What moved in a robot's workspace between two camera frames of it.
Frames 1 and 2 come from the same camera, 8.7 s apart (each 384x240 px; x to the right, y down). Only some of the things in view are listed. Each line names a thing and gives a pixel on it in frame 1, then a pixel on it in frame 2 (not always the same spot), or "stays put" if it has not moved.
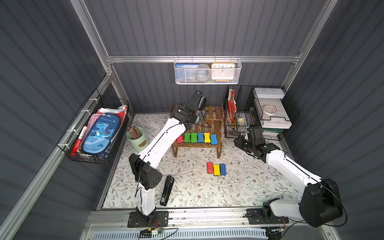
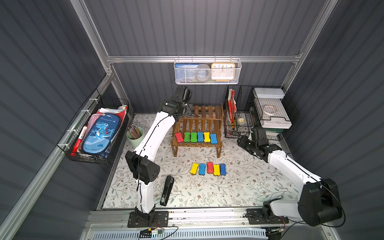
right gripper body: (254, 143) stays put
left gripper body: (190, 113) -> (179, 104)
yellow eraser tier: (207, 137) stays put
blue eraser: (223, 169) stays put
